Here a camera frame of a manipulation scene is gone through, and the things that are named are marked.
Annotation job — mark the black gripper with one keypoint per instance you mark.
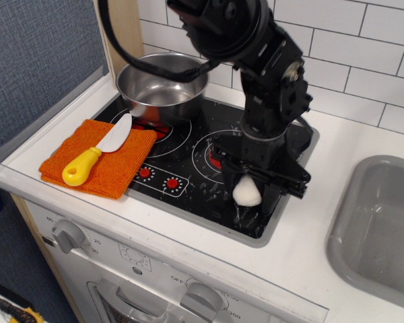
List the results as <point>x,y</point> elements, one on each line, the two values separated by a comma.
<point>273,163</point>

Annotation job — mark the white sushi with black band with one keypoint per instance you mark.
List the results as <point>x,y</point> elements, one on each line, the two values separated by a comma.
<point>246,193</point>

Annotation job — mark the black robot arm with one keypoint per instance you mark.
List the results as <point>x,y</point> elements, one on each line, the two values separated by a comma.
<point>244,34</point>

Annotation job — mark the black toy stovetop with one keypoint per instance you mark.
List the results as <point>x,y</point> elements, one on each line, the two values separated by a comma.
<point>180,177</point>

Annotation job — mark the grey right oven knob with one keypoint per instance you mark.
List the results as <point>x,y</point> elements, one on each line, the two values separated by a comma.
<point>202,301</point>

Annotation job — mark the grey oven knob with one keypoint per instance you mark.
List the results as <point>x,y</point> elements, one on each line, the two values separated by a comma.
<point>67,235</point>
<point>202,301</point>

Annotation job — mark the stainless steel pot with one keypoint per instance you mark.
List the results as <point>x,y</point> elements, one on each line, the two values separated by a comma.
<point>159,101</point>

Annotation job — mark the grey sink basin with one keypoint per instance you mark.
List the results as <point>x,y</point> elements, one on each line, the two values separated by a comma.
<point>366,244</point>

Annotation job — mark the orange folded cloth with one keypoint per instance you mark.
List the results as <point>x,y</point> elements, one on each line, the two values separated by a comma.
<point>113,172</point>

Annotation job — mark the white toy oven front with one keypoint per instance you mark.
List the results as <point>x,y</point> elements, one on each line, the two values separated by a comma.
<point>108,281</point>

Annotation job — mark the grey left oven knob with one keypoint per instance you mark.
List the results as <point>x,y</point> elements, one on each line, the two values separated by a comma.
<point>67,235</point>

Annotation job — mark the yellow handled toy knife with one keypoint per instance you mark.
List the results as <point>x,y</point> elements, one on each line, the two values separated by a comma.
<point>78,170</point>

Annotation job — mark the wooden side post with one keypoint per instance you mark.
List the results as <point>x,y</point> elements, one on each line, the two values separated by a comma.
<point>124,16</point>

